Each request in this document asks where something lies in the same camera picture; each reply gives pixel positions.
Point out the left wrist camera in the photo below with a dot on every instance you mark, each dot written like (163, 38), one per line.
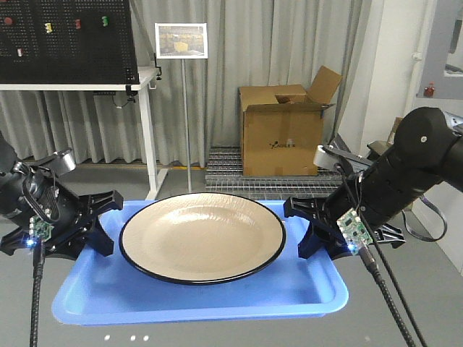
(61, 162)

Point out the white standing desk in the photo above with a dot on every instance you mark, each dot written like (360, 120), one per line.
(156, 176)

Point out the cardboard box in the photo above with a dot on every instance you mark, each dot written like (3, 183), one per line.
(282, 125)

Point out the black pegboard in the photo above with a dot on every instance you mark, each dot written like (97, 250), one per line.
(67, 42)

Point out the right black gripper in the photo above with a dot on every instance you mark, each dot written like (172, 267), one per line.
(427, 150)

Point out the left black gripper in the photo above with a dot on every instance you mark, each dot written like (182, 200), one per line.
(50, 216)

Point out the beige plate black rim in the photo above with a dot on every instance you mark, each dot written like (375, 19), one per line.
(202, 238)

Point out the sign on metal stand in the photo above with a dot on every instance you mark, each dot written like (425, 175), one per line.
(182, 41)

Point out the metal floor grating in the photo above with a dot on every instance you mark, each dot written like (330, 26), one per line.
(224, 174)

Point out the blue plastic tray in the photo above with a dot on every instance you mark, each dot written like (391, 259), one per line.
(109, 291)

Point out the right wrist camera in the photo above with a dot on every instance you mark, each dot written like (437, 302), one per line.
(327, 156)

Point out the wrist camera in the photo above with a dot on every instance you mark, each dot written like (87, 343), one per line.
(61, 162)
(327, 156)

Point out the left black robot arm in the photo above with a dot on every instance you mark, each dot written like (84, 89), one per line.
(5, 155)

